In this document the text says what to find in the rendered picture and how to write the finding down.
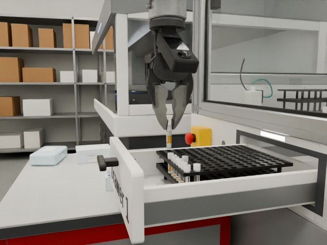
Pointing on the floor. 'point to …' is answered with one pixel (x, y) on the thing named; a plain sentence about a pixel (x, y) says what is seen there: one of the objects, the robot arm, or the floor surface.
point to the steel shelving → (44, 20)
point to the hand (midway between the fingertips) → (170, 123)
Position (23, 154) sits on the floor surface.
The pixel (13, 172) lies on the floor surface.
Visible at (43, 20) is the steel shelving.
